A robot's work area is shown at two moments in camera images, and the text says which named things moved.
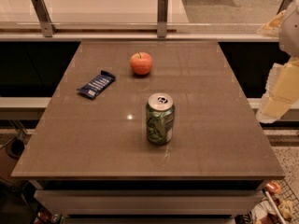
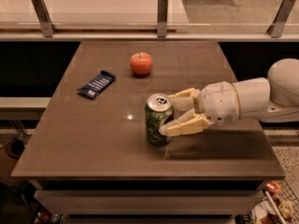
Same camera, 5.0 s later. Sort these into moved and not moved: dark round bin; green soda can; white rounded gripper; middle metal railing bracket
Moved: white rounded gripper
Not moved: middle metal railing bracket; green soda can; dark round bin
